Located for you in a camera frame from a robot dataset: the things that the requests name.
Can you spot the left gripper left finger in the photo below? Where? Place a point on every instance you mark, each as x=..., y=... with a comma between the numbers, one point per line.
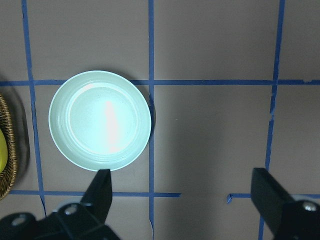
x=98, y=197

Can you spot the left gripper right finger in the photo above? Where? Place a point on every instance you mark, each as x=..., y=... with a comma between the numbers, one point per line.
x=269, y=197

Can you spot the light green plate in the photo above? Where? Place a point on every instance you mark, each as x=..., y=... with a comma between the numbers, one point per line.
x=99, y=120

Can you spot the yellow banana bunch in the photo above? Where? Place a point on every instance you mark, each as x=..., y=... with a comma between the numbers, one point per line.
x=2, y=150

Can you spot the woven wicker basket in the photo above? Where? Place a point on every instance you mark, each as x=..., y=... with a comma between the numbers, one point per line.
x=9, y=166

